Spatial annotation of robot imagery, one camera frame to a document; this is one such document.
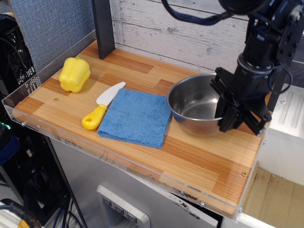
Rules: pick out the white side unit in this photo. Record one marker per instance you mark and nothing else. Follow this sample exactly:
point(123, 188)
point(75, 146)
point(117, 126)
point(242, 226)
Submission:
point(282, 150)

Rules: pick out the yellow handled toy knife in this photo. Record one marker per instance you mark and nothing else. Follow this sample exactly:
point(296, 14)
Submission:
point(92, 120)

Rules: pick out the stainless steel cabinet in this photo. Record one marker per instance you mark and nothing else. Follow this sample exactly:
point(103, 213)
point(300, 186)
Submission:
point(109, 194)

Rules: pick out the yellow toy bell pepper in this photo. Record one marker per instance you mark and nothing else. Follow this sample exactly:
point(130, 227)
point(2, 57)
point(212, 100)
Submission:
point(74, 74)

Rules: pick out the blue folded towel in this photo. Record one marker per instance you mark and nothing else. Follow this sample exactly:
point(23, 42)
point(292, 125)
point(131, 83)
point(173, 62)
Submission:
point(136, 117)

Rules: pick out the stainless steel bowl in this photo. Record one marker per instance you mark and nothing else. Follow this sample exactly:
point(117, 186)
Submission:
point(193, 104)

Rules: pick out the black plastic crate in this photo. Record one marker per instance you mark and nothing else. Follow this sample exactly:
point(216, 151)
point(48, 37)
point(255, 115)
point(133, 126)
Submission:
point(16, 65)

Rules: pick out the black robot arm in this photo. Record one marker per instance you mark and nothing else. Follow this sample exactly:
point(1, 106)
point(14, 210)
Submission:
point(273, 34)

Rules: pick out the left dark grey post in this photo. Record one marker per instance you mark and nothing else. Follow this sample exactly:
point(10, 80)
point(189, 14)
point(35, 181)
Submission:
point(103, 27)

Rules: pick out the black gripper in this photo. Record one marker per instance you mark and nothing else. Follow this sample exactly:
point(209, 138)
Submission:
point(242, 98)

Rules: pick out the clear acrylic table guard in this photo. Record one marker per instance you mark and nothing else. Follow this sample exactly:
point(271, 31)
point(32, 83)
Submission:
point(214, 173)

